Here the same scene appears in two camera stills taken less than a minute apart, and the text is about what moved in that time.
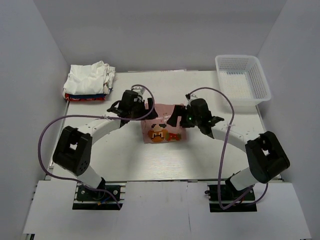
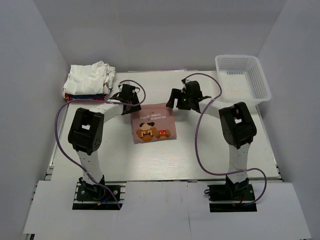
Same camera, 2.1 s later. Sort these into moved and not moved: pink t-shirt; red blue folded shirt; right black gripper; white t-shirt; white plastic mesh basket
Moved: right black gripper; pink t-shirt
Not moved: red blue folded shirt; white plastic mesh basket; white t-shirt
